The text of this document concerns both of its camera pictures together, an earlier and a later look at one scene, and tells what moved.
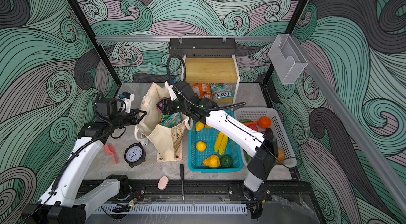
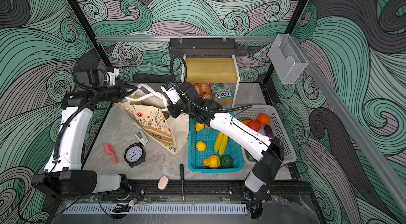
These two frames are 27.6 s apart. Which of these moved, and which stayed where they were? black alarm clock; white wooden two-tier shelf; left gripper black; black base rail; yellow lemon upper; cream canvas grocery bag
Moved: cream canvas grocery bag; left gripper black
Stayed: white wooden two-tier shelf; black alarm clock; black base rail; yellow lemon upper
